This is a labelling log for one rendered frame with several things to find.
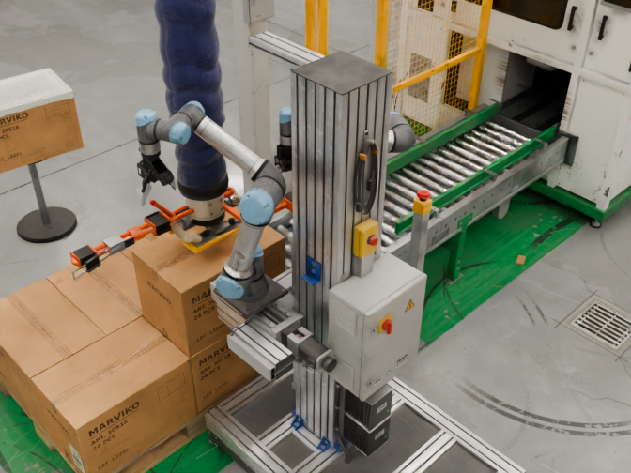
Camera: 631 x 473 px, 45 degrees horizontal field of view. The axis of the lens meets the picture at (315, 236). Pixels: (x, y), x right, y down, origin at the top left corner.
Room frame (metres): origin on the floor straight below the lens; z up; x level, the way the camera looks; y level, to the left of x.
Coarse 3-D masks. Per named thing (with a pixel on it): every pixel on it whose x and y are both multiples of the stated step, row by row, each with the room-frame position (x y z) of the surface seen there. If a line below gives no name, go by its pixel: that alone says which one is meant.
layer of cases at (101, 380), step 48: (144, 240) 3.40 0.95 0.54; (48, 288) 2.99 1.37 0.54; (96, 288) 3.00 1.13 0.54; (0, 336) 2.64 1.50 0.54; (48, 336) 2.65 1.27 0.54; (96, 336) 2.65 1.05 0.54; (144, 336) 2.65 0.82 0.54; (48, 384) 2.34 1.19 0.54; (96, 384) 2.35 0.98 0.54; (144, 384) 2.35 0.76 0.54; (192, 384) 2.51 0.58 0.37; (240, 384) 2.70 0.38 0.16; (48, 432) 2.36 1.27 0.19; (96, 432) 2.15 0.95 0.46; (144, 432) 2.30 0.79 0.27
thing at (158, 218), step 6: (150, 216) 2.72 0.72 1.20; (156, 216) 2.72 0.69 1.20; (162, 216) 2.73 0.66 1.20; (150, 222) 2.66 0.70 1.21; (156, 222) 2.68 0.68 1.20; (162, 222) 2.67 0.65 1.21; (168, 222) 2.68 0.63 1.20; (156, 228) 2.64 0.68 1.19; (162, 228) 2.66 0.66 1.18; (168, 228) 2.67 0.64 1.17; (156, 234) 2.64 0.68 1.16
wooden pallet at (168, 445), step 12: (0, 384) 2.76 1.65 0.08; (12, 396) 2.65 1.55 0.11; (228, 396) 2.64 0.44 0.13; (24, 408) 2.54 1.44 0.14; (192, 420) 2.48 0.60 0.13; (204, 420) 2.53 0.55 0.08; (180, 432) 2.50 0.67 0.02; (192, 432) 2.48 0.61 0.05; (48, 444) 2.40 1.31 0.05; (156, 444) 2.33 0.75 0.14; (168, 444) 2.43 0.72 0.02; (180, 444) 2.43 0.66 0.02; (144, 456) 2.35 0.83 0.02; (156, 456) 2.35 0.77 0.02; (72, 468) 2.22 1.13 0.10; (120, 468) 2.20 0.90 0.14; (132, 468) 2.28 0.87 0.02; (144, 468) 2.28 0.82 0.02
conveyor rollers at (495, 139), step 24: (456, 144) 4.52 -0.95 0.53; (480, 144) 4.50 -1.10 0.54; (504, 144) 4.49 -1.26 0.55; (432, 168) 4.21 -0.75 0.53; (456, 168) 4.19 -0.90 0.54; (480, 168) 4.18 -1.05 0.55; (408, 192) 3.90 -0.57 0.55; (432, 192) 3.89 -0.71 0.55; (384, 216) 3.67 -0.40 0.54; (432, 216) 3.65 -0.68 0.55; (384, 240) 3.43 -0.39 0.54; (288, 264) 3.20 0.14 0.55
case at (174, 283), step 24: (168, 240) 2.88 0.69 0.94; (264, 240) 2.89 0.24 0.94; (144, 264) 2.72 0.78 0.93; (168, 264) 2.71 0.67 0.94; (192, 264) 2.71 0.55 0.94; (216, 264) 2.71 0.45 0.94; (264, 264) 2.83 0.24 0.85; (144, 288) 2.75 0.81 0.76; (168, 288) 2.58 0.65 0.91; (192, 288) 2.55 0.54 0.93; (144, 312) 2.79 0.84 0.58; (168, 312) 2.61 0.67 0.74; (192, 312) 2.54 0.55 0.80; (216, 312) 2.63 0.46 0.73; (168, 336) 2.63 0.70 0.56; (192, 336) 2.53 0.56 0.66; (216, 336) 2.62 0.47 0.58
